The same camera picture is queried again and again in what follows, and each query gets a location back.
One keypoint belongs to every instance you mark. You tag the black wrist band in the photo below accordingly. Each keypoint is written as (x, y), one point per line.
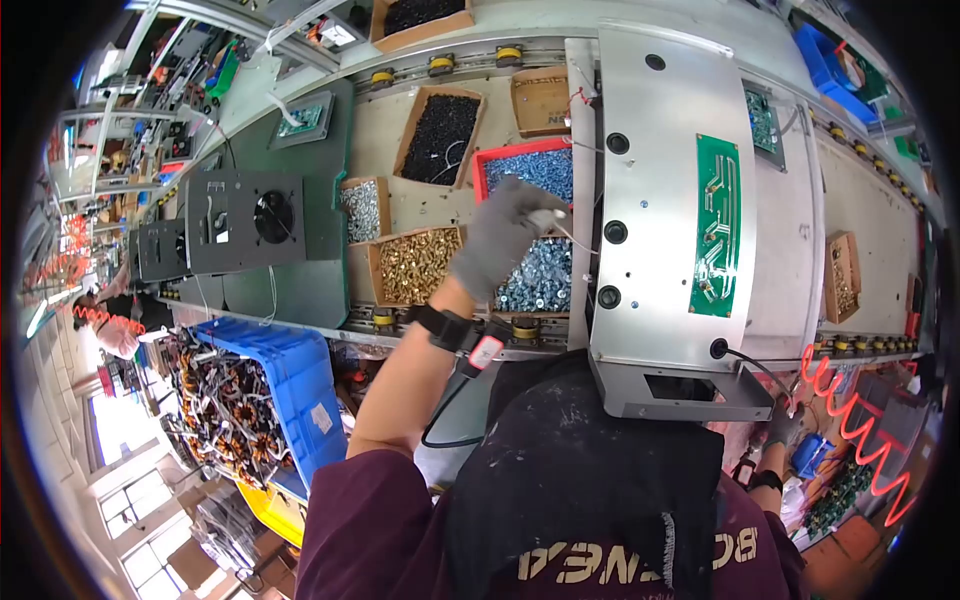
(448, 328)
(766, 478)

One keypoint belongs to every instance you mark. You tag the cardboard box of black screws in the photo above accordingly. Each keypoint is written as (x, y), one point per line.
(441, 135)
(416, 19)

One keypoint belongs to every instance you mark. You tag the cardboard box of brass screws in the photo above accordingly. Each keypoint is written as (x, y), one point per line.
(412, 264)

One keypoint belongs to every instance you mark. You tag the cardboard box of silver screws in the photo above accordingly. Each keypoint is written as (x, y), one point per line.
(362, 211)

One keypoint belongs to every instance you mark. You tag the blue crate of copper coils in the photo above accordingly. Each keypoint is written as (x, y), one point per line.
(300, 375)

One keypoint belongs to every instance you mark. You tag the silver metal chassis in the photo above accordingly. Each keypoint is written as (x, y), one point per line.
(652, 187)

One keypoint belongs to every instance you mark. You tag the empty cardboard box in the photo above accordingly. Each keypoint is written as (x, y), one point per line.
(541, 101)

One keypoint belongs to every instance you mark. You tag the yellow crate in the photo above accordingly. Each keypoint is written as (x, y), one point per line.
(274, 514)

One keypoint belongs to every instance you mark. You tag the black panel with fan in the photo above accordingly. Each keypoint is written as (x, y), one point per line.
(240, 221)
(161, 251)

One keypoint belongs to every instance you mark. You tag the dark green pallet mat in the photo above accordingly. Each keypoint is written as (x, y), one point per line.
(322, 225)

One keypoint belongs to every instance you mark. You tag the long green circuit board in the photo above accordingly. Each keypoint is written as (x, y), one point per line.
(716, 225)

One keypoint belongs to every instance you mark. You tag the small green circuit board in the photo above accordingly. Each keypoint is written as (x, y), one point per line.
(761, 120)

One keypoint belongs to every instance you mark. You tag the person's left fingers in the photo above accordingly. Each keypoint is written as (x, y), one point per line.
(529, 202)

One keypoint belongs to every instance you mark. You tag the grey tray with circuit board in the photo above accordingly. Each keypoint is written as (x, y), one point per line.
(301, 120)

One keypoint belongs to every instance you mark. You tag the small box of brass screws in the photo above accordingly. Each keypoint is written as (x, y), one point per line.
(843, 274)

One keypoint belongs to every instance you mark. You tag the person's left hand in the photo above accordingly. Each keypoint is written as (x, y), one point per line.
(495, 240)

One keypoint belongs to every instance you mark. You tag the red tray of zinc screws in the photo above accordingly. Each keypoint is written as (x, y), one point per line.
(532, 166)

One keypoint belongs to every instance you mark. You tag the person's right hand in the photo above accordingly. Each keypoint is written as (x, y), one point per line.
(786, 426)

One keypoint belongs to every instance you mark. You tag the cardboard box of zinc nuts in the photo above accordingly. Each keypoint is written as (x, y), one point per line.
(544, 277)

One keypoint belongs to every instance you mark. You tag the person's body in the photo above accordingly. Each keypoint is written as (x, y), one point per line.
(570, 487)

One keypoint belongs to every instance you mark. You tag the pile of green circuit boards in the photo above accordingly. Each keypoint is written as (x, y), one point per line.
(836, 499)

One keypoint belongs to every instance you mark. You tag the blue storage bins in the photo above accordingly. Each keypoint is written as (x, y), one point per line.
(829, 71)

